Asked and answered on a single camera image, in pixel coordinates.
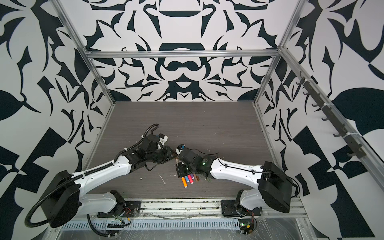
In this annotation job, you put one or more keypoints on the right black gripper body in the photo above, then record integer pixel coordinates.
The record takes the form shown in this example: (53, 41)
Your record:
(184, 169)

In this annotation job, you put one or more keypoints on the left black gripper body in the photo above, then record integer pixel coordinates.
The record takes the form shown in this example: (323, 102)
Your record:
(161, 156)

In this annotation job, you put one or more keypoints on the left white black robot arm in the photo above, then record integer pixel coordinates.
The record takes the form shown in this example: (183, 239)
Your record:
(68, 195)

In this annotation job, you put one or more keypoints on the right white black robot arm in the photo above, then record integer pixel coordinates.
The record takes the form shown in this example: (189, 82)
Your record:
(270, 186)

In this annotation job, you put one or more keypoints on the red pink marker pen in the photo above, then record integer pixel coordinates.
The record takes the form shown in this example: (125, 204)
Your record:
(191, 181)

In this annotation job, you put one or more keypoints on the orange marker pen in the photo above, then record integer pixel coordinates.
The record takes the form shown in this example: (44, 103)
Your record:
(184, 182)

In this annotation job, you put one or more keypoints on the small green circuit board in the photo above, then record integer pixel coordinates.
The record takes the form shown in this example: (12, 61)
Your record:
(247, 226)

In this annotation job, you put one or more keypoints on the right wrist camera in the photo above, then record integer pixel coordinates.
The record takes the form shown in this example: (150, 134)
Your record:
(180, 148)

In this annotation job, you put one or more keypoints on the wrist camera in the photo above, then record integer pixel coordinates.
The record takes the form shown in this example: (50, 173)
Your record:
(163, 139)
(180, 148)

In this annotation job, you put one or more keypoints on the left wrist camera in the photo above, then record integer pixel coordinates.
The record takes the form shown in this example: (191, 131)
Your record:
(163, 139)

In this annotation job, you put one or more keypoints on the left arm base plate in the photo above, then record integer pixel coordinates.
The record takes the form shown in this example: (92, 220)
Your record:
(124, 210)

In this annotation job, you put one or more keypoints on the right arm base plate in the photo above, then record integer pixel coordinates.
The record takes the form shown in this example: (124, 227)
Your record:
(230, 209)

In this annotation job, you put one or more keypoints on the white slotted cable duct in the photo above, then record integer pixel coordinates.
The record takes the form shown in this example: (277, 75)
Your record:
(186, 224)

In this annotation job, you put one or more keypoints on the aluminium front rail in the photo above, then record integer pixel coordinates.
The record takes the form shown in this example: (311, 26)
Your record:
(199, 208)

